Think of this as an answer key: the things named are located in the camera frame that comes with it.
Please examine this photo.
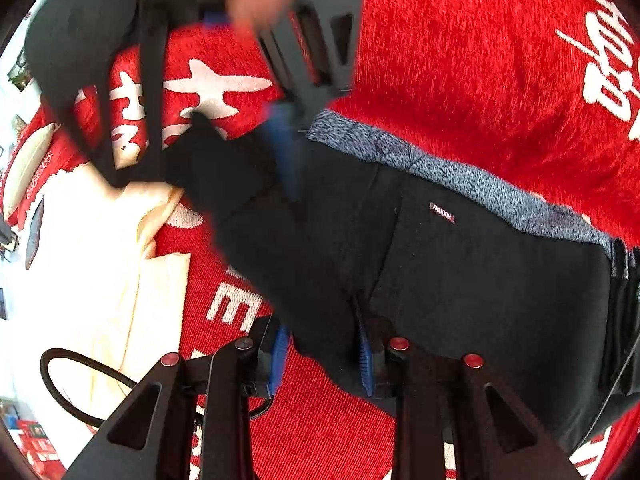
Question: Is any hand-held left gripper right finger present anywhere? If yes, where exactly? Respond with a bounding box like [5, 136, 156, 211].
[352, 295, 583, 480]

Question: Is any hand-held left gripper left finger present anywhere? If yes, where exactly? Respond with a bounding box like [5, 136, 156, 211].
[65, 317, 291, 480]

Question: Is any red printed blanket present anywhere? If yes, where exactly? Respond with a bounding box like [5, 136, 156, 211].
[0, 0, 640, 480]

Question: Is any cream cloth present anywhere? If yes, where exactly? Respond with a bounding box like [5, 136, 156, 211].
[0, 160, 192, 413]

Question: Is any white pillow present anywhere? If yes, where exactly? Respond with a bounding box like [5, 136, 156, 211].
[2, 122, 57, 219]

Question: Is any stack of red boxes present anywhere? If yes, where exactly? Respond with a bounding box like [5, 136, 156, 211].
[12, 417, 68, 478]

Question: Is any dark grey flat object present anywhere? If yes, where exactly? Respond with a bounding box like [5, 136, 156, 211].
[25, 195, 47, 271]

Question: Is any black cable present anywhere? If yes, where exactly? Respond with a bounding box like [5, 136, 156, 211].
[40, 347, 142, 429]

